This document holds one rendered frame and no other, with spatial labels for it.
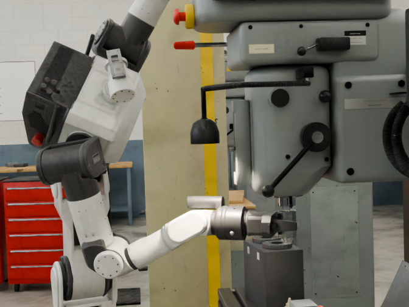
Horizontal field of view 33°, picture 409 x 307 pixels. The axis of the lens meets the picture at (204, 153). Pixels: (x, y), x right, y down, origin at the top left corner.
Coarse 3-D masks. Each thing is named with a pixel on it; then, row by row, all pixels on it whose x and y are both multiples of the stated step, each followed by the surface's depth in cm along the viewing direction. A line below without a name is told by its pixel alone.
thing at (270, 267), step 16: (256, 240) 214; (272, 240) 213; (256, 256) 208; (272, 256) 201; (288, 256) 202; (256, 272) 209; (272, 272) 201; (288, 272) 202; (256, 288) 210; (272, 288) 201; (288, 288) 202; (256, 304) 210; (272, 304) 201
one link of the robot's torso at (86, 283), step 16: (64, 208) 214; (64, 224) 222; (64, 240) 223; (64, 256) 220; (80, 256) 216; (64, 272) 216; (80, 272) 216; (64, 288) 216; (80, 288) 216; (96, 288) 218
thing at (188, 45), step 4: (176, 44) 180; (180, 44) 180; (184, 44) 180; (188, 44) 180; (192, 44) 180; (196, 44) 181; (200, 44) 181; (204, 44) 181; (208, 44) 181; (212, 44) 181; (216, 44) 181; (220, 44) 181; (224, 44) 181; (176, 48) 180; (180, 48) 180; (184, 48) 180; (188, 48) 180; (192, 48) 180
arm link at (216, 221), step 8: (192, 200) 181; (200, 200) 181; (208, 200) 180; (216, 200) 180; (224, 200) 182; (192, 208) 182; (200, 208) 182; (208, 208) 181; (216, 208) 179; (224, 208) 178; (208, 216) 178; (216, 216) 177; (224, 216) 176; (208, 224) 178; (216, 224) 176; (224, 224) 176; (208, 232) 178; (216, 232) 177; (224, 232) 176
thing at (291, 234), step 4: (280, 216) 174; (284, 216) 173; (288, 216) 173; (292, 216) 174; (284, 220) 174; (288, 220) 173; (292, 220) 174; (280, 232) 175; (284, 232) 174; (288, 232) 174; (292, 232) 174; (280, 236) 175; (284, 236) 174; (288, 236) 174; (292, 236) 174
